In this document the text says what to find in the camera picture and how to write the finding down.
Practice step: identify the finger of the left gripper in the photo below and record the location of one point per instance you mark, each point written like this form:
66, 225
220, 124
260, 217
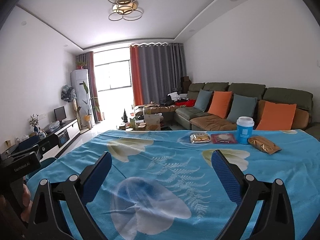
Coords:
49, 146
28, 143

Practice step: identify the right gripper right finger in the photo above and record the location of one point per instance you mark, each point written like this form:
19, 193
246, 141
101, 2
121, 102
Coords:
275, 220

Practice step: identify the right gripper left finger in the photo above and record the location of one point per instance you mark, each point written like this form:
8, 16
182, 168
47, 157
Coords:
47, 220

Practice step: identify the teal plastic trash bin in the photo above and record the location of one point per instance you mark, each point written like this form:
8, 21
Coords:
43, 164

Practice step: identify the left hand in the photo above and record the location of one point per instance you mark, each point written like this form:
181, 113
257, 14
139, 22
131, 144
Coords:
10, 215

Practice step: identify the white black tv cabinet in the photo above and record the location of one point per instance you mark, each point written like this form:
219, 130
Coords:
66, 133

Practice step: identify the small black monitor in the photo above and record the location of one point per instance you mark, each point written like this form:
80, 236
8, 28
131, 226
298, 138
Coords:
60, 114

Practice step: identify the tall green potted plant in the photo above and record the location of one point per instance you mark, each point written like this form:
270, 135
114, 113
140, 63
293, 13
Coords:
89, 117

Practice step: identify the white standing air conditioner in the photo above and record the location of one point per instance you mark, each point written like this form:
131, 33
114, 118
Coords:
77, 79

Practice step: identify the gold wrapper near cup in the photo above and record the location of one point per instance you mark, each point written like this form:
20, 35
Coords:
263, 144

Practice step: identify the left window curtain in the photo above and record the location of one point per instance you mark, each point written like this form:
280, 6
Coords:
86, 60

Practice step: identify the cluttered coffee table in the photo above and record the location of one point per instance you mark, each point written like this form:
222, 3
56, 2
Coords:
150, 122

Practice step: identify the dark red flat packet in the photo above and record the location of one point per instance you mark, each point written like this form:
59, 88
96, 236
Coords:
223, 138

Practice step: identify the orange cushion near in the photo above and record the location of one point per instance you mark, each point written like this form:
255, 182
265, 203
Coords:
275, 116

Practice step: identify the orange cushion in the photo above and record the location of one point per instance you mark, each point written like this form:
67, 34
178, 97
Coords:
220, 104
275, 116

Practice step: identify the small snack packet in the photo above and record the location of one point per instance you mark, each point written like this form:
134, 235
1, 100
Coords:
197, 138

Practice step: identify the blue floral tablecloth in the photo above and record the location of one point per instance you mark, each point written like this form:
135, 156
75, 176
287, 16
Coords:
162, 186

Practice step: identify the blue grey cushion near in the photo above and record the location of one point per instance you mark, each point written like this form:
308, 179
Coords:
242, 106

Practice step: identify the blue grey cushion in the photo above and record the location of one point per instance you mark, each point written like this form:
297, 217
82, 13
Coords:
202, 100
242, 106

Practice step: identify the grey orange curtain right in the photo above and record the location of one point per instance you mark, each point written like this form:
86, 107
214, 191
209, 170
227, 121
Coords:
156, 70

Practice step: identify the orange cushion far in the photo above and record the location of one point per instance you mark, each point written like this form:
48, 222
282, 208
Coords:
220, 104

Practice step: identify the dark green sectional sofa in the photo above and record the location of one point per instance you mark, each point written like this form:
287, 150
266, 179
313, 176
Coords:
191, 118

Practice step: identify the blue grey cushion far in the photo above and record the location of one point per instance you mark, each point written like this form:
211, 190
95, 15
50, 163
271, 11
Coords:
202, 100

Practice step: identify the ring ceiling lamp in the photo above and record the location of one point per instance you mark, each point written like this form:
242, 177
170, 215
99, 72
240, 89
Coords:
127, 10

